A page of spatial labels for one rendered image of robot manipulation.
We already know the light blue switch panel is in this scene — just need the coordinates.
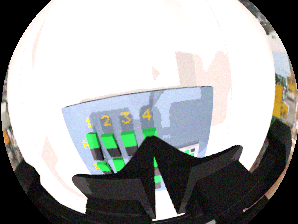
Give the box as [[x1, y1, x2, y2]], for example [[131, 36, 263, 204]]
[[61, 85, 214, 175]]

